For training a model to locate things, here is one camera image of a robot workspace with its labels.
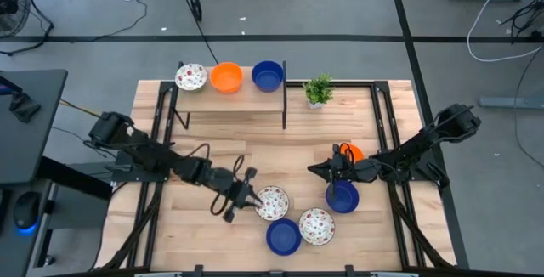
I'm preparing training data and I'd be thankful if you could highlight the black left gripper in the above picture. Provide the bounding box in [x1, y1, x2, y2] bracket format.
[220, 167, 265, 223]

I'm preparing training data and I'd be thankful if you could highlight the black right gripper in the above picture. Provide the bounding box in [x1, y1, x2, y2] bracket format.
[308, 143, 382, 201]

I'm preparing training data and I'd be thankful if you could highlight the floral bowl with green outside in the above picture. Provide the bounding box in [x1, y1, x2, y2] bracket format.
[254, 185, 290, 222]
[174, 63, 209, 93]
[298, 207, 337, 246]

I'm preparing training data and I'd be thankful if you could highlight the green plant in white pot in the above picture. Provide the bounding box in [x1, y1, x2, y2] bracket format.
[302, 72, 335, 110]

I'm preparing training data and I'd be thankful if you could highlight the wooden shelf with black legs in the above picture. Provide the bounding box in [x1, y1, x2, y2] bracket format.
[172, 60, 289, 130]

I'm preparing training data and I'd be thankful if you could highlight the black desk beam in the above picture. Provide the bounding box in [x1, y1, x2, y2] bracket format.
[37, 155, 114, 201]

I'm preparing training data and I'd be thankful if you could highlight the black computer mouse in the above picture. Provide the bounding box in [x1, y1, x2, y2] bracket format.
[12, 190, 43, 232]

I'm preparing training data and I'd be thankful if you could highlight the black desk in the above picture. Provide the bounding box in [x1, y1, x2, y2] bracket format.
[0, 69, 69, 187]

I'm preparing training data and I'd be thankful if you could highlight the black pouch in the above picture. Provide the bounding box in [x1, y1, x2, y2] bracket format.
[0, 75, 43, 124]

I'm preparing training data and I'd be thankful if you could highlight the dark grey side desk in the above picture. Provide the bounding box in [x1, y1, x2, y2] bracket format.
[0, 178, 54, 277]

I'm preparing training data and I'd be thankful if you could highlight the black standing fan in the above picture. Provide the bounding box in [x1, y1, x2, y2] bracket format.
[0, 0, 55, 57]

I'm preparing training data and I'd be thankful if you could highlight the black aluminium table frame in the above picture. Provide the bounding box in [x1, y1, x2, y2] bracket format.
[101, 80, 458, 277]

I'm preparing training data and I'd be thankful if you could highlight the long black floor cable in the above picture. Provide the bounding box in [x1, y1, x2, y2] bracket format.
[173, 0, 221, 65]

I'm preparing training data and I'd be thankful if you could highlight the long white cable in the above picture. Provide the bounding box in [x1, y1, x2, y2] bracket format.
[466, 0, 544, 63]

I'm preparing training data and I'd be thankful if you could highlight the yellow cable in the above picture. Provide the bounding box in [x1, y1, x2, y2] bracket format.
[59, 99, 103, 119]

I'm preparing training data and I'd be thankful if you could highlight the thin curved black cable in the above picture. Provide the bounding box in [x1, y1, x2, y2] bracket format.
[513, 47, 544, 170]

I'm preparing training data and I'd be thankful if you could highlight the black coiled strap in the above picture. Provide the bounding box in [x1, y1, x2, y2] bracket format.
[188, 0, 203, 22]

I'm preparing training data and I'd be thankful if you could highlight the black cable bundle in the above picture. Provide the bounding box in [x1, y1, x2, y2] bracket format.
[499, 0, 544, 42]

